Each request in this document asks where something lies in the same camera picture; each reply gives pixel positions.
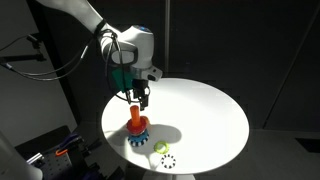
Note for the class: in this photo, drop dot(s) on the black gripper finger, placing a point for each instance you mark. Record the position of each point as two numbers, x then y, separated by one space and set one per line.
144 99
128 96

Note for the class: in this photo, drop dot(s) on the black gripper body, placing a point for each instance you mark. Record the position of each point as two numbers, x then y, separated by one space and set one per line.
139 88

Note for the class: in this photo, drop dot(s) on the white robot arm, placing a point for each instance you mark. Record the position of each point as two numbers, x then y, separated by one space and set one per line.
131 49

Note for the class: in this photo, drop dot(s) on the perforated metal breadboard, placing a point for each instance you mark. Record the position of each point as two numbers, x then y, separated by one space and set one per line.
55 167

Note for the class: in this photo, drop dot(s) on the orange stacking post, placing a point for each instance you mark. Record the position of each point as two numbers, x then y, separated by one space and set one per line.
135 116

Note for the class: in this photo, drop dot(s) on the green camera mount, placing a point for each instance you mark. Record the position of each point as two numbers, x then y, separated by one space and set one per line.
120 78

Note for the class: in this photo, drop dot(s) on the white table pedestal base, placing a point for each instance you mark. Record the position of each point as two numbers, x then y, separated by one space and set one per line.
152 175

